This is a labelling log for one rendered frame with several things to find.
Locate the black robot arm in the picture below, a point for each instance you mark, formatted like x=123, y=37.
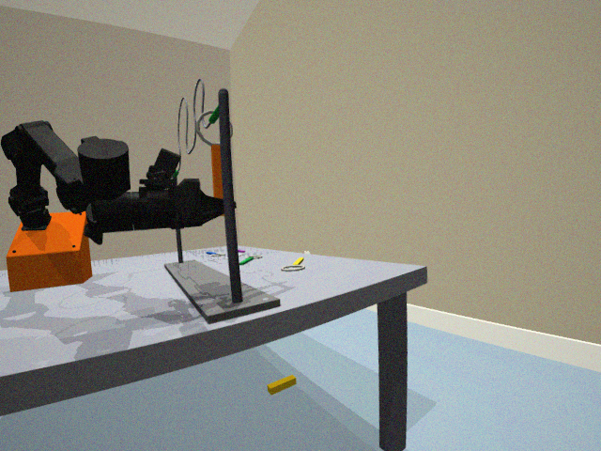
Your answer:
x=96, y=181

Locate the white ring with yellow handle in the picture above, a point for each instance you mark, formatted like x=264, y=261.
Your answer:
x=296, y=264

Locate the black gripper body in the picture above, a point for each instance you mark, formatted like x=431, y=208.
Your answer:
x=175, y=208

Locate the yellow rectangular block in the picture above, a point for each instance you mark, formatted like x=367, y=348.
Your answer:
x=282, y=384

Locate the orange handle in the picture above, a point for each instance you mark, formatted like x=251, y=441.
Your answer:
x=215, y=158

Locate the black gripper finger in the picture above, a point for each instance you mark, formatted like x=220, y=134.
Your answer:
x=211, y=207

